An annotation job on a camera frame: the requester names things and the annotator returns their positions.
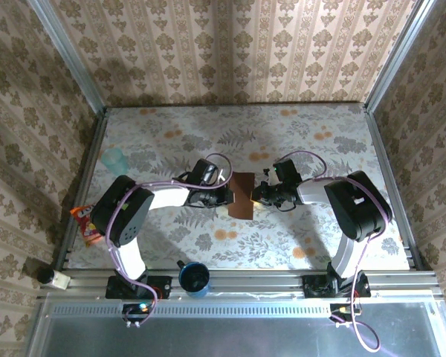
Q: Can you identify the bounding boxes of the brown square paper sheet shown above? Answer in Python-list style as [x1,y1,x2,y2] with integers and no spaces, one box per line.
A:
[227,171,256,220]

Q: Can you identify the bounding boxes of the floral tablecloth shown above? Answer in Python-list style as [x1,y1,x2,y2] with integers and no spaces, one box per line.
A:
[65,105,413,271]

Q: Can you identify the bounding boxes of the dark blue mug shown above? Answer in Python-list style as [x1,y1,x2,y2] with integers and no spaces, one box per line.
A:
[176,260,212,299]

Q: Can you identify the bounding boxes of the teal plastic cup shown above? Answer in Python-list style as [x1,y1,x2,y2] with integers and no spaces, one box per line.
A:
[99,147,129,178]

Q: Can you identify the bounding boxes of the orange red snack packet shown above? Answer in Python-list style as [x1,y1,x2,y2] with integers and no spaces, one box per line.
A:
[69,205,109,249]

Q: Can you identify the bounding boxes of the small black controller board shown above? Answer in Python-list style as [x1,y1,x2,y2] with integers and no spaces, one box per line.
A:
[329,303,362,324]
[121,303,154,324]

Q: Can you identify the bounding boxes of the grey metal panel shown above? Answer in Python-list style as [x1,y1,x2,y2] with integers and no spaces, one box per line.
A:
[24,293,446,357]

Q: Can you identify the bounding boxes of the white and black cylinder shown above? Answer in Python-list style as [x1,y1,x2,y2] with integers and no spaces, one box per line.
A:
[36,268,72,290]

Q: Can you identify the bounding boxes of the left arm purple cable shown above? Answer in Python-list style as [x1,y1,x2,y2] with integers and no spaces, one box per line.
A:
[103,152,234,328]

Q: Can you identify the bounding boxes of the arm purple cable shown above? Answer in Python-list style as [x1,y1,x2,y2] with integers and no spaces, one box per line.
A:
[103,152,234,328]
[277,150,394,353]

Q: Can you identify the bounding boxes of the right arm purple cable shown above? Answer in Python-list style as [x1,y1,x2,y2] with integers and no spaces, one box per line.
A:
[277,150,394,353]

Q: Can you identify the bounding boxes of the long aluminium frame rail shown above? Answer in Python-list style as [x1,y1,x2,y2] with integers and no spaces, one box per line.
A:
[36,269,442,303]

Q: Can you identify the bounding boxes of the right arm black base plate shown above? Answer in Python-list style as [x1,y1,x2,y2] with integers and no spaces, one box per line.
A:
[303,273,372,298]

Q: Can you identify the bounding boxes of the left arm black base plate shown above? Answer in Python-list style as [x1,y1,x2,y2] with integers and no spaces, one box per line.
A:
[106,274,172,300]

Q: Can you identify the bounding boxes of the aluminium side rail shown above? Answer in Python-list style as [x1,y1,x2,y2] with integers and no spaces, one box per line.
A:
[363,104,428,271]
[53,106,109,271]

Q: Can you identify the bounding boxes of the aluminium corner post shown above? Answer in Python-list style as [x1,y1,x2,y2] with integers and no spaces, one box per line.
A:
[363,0,438,112]
[25,0,107,112]

